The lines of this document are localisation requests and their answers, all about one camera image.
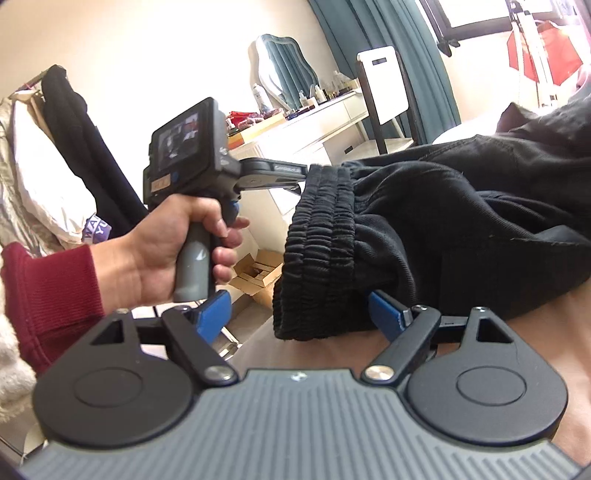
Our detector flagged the black sweatpants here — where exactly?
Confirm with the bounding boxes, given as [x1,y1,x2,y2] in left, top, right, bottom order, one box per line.
[273,97,590,341]

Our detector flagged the red sleeve left forearm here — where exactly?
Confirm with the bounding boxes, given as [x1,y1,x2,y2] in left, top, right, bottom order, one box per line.
[1,243,105,374]

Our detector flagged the person's left hand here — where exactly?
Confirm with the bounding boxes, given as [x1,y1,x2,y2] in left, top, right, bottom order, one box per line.
[90,194,249,315]

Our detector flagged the cardboard box on floor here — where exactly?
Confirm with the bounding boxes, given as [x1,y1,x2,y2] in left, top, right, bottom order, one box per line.
[229,250,283,309]

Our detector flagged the black hanging garment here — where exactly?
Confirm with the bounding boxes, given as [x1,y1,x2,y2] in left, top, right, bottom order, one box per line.
[41,65,147,238]

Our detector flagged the wavy vanity mirror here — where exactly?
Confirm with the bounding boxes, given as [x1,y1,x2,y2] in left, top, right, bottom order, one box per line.
[252,34,320,111]

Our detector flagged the white dressing table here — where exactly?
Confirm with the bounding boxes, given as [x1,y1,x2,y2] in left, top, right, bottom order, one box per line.
[231,90,368,252]

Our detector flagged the beige padded hanging coat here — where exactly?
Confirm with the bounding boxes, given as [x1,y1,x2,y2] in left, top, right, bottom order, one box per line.
[1,90,97,257]

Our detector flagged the teal curtain left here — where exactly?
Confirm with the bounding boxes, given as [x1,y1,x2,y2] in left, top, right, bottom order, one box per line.
[307,0,463,135]

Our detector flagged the pastel bed duvet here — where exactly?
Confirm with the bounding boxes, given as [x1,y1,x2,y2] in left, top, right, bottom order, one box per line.
[433,111,502,145]

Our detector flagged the white garment steamer stand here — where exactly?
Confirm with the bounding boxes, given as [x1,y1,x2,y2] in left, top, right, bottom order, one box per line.
[506,1,558,107]

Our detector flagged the white chair with black frame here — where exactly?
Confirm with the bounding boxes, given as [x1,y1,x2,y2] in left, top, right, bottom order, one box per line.
[348,46,417,160]

